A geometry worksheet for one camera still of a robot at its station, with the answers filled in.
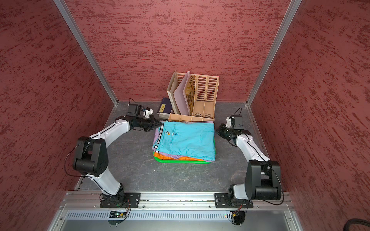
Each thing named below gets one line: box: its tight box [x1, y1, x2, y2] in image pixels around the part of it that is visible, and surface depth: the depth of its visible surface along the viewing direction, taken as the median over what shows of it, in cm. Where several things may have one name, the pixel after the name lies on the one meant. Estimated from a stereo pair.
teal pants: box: [152, 121, 216, 161], surface depth 87 cm
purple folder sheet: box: [173, 70, 191, 116], surface depth 96 cm
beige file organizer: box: [166, 70, 220, 122], surface depth 106 cm
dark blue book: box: [157, 97, 173, 120], surface depth 116 cm
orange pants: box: [153, 152, 205, 162], surface depth 83 cm
